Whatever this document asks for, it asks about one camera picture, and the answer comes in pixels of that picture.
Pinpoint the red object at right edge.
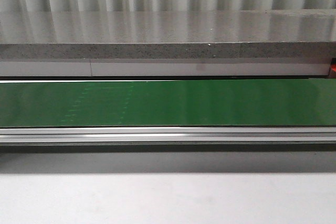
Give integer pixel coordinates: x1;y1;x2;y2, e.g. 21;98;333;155
329;58;336;79

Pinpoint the grey stone countertop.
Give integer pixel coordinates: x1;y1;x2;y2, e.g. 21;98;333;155
0;8;336;78

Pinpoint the aluminium conveyor front rail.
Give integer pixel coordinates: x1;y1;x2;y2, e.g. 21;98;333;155
1;126;335;153

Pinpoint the green conveyor belt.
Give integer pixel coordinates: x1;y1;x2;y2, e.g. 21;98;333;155
1;78;335;127

